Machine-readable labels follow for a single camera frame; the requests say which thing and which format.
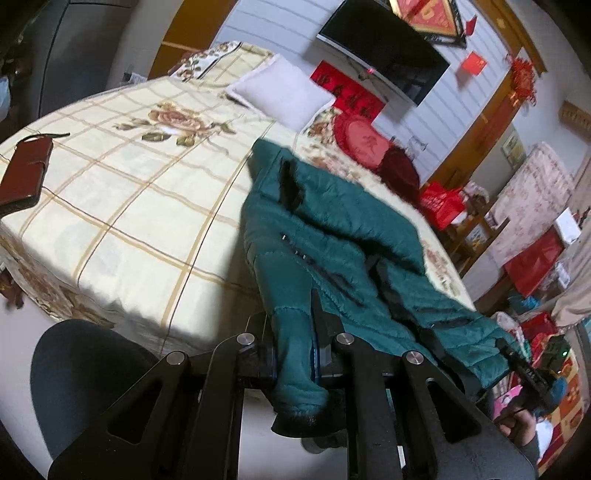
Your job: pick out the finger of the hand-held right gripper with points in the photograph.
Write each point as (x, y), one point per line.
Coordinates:
(524, 369)

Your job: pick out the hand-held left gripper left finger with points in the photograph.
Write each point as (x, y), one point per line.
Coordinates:
(258, 360)

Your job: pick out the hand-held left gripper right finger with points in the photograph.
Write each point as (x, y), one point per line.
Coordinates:
(330, 350)

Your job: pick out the green quilted puffer jacket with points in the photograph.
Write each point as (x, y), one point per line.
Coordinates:
(369, 240)

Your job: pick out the person's right hand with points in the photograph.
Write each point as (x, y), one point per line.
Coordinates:
(519, 424)

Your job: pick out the colourful patterned floor mat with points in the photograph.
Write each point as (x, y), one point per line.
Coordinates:
(568, 424)

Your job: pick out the beige cloth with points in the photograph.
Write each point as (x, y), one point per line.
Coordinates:
(575, 286)

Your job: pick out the red gift bag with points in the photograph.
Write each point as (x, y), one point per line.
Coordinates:
(535, 261)

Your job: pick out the white box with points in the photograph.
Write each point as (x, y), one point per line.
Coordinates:
(569, 226)

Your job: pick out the wooden chair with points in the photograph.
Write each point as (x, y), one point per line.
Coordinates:
(471, 235)

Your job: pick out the pink floral quilt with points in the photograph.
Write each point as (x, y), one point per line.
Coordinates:
(531, 194)

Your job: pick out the red shopping bag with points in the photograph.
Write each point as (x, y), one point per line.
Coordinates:
(441, 205)

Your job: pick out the dark red velvet cushion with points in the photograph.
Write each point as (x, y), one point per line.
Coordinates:
(399, 173)

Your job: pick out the bed with floral checked sheet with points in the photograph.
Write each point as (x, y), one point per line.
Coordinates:
(138, 207)

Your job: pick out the white square pillow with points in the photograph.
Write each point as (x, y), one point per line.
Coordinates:
(286, 90)

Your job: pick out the brown leather wallet case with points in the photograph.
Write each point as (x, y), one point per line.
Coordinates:
(23, 170)

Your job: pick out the black flat-screen television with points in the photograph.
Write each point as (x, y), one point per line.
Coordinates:
(383, 50)

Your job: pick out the small red flag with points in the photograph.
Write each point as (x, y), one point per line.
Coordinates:
(473, 62)

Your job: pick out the grey refrigerator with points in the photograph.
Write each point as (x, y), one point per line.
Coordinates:
(69, 55)

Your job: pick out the small wall calendar picture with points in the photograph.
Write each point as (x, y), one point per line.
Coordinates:
(512, 147)

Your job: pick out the red knot wall ornament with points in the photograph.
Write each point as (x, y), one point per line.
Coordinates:
(521, 78)

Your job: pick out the framed red wall picture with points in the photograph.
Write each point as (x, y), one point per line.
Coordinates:
(429, 18)

